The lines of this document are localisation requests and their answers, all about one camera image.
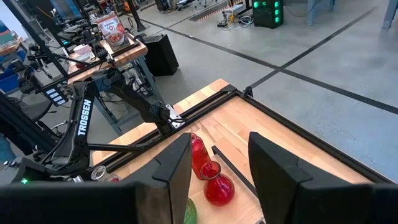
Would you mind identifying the green embossed glass vase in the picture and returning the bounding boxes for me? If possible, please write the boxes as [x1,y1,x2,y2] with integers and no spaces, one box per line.
[183,197,198,224]

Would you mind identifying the tangled floor cables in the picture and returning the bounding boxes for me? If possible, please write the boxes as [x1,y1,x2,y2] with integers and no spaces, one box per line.
[216,1,253,32]

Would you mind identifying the black computer with green lights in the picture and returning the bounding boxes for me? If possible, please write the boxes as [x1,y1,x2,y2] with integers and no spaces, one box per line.
[251,0,285,30]

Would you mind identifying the white pink container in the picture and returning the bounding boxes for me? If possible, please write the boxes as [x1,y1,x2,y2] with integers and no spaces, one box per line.
[73,43,94,63]

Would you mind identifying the blue-grey table leg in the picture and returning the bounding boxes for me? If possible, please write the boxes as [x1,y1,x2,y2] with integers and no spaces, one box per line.
[306,0,334,27]
[381,0,398,30]

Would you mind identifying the red ribbed glass vase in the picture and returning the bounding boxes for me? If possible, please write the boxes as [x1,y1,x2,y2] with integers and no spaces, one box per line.
[189,133,212,180]

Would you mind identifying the black aluminium table frame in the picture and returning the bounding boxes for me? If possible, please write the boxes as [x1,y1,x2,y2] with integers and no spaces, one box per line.
[88,83,394,185]

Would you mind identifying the blue storage bin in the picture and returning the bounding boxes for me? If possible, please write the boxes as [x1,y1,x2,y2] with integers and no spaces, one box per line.
[0,49,27,94]

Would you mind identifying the red bulbous glass vase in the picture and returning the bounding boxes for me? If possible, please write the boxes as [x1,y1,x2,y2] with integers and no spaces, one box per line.
[200,161,236,207]

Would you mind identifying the wooden side table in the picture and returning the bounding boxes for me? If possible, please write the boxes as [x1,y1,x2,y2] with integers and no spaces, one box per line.
[67,36,149,85]

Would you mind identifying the hazard-striped floor mat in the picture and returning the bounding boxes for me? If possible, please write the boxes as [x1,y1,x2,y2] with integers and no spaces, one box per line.
[189,0,245,22]

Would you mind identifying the black rig post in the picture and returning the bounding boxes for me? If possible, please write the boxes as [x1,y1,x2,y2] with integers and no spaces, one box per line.
[2,0,70,78]

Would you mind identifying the black frame clamp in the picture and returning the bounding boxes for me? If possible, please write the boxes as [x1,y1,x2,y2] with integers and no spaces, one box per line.
[241,85,254,99]

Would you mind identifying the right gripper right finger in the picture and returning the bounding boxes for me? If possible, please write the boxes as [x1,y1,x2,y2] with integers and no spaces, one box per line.
[248,132,313,224]

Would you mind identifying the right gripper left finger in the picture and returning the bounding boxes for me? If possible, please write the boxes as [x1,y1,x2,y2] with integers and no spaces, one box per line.
[123,133,193,224]

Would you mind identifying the cereal box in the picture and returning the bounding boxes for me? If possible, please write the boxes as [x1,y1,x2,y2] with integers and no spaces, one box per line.
[95,11,131,52]

